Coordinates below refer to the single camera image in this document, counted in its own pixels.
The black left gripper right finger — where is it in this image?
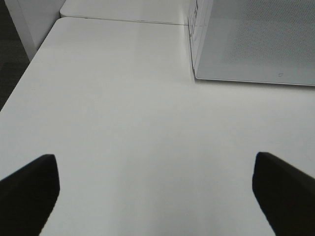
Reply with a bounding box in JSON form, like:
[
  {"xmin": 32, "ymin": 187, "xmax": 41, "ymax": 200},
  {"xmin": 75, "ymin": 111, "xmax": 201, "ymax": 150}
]
[{"xmin": 252, "ymin": 152, "xmax": 315, "ymax": 236}]

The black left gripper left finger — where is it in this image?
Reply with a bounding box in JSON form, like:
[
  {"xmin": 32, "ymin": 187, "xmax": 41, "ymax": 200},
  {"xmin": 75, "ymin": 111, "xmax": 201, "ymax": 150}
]
[{"xmin": 0, "ymin": 154, "xmax": 60, "ymax": 236}]

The white microwave door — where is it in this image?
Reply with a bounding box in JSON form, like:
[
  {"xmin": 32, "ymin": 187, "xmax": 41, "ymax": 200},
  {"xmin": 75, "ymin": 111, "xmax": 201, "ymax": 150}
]
[{"xmin": 197, "ymin": 0, "xmax": 315, "ymax": 86}]

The white microwave oven body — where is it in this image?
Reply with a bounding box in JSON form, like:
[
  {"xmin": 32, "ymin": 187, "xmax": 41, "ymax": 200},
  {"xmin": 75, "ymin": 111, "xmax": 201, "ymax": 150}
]
[{"xmin": 188, "ymin": 0, "xmax": 214, "ymax": 80}]

